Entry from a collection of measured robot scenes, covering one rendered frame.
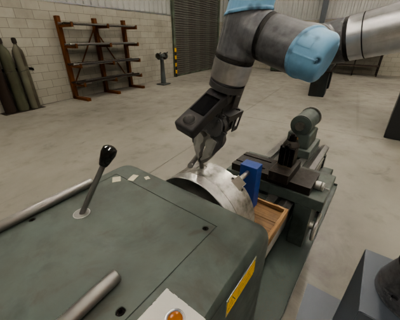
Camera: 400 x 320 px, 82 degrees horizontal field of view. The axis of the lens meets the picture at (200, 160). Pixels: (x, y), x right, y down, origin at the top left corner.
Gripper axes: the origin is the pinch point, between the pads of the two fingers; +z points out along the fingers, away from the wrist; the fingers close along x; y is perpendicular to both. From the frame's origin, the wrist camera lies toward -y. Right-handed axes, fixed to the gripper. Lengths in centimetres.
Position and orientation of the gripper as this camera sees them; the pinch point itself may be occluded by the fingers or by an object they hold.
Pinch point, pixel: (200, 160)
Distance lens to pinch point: 58.0
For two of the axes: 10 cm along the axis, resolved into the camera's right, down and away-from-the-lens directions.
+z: -2.1, 7.6, 6.2
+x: -7.6, -5.3, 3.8
